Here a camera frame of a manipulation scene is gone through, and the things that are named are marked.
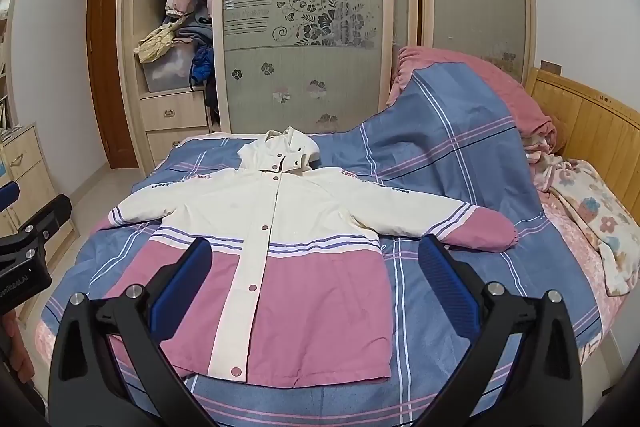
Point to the floral cream blanket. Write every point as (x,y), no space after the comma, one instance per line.
(595,212)

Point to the pink bed sheet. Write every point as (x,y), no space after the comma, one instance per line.
(570,252)

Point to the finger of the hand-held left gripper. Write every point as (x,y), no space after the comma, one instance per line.
(7,197)
(47,217)

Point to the person's left hand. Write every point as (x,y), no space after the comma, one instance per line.
(21,352)

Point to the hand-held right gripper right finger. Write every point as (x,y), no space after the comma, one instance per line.
(447,287)

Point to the brown wooden door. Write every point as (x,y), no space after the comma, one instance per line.
(107,57)

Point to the pink quilt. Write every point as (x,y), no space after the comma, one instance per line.
(505,82)

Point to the wardrobe drawer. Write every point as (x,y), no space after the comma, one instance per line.
(170,144)
(172,111)

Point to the dark hanging cloth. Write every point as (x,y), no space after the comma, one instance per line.
(211,104)

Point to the light wooden wardrobe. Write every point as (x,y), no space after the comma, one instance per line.
(131,7)

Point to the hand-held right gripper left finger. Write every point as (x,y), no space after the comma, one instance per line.
(182,277)

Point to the grey cloth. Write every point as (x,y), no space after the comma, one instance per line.
(195,29)

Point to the yellow hanging cloth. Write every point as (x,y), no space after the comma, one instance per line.
(155,42)

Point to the wall socket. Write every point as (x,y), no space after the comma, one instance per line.
(551,66)

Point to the light wooden cabinet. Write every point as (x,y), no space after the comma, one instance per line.
(30,167)

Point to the wooden headboard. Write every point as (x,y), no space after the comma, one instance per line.
(595,117)

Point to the blue cloth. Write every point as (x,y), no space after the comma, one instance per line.
(202,64)

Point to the translucent storage box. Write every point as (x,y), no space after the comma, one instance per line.
(167,72)

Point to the pink and cream hooded jacket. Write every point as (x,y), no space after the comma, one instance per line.
(320,297)

